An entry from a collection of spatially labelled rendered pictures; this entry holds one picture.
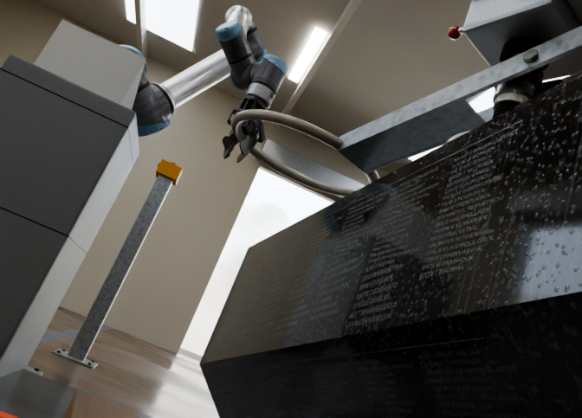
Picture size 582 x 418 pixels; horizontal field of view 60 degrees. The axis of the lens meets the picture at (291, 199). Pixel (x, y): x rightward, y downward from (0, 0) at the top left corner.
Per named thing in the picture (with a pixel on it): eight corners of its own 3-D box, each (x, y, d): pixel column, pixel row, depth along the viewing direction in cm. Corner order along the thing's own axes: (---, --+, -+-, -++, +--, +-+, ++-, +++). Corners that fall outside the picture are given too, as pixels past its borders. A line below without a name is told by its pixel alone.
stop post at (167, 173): (97, 365, 251) (188, 177, 285) (93, 369, 233) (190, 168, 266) (58, 350, 248) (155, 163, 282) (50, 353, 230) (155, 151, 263)
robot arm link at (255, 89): (255, 96, 172) (280, 101, 168) (249, 108, 171) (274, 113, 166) (245, 80, 164) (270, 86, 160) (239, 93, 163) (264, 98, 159)
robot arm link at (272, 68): (275, 70, 176) (295, 67, 169) (261, 99, 173) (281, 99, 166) (258, 53, 170) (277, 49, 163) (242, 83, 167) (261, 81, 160)
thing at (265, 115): (410, 204, 146) (413, 195, 147) (292, 108, 120) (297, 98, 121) (307, 195, 186) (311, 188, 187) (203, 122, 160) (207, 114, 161)
